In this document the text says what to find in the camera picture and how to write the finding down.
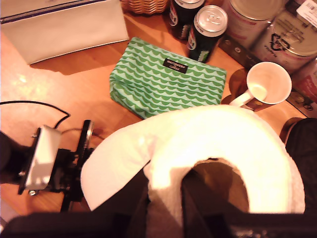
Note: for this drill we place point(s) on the white navy-trimmed cosmetic bag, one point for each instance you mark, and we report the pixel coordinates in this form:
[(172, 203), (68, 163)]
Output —
[(69, 34)]

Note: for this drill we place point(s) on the green wave-patterned fabric pouch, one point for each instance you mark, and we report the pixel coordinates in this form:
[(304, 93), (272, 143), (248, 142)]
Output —
[(161, 86)]

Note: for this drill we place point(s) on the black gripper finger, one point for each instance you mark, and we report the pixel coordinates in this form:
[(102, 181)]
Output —
[(195, 200), (136, 198)]

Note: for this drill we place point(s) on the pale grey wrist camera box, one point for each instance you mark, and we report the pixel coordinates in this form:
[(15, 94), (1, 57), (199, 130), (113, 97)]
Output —
[(42, 158)]

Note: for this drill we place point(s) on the silver food tin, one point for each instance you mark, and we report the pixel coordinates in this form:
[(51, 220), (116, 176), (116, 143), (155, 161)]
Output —
[(307, 10)]

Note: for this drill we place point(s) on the white paper towel roll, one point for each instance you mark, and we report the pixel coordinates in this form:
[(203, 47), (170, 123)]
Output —
[(198, 134)]

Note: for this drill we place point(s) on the black Pepsi Max can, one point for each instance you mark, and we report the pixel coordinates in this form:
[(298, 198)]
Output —
[(208, 32), (180, 22)]

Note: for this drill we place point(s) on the silver tin red label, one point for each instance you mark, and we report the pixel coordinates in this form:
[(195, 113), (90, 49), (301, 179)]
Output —
[(307, 84)]

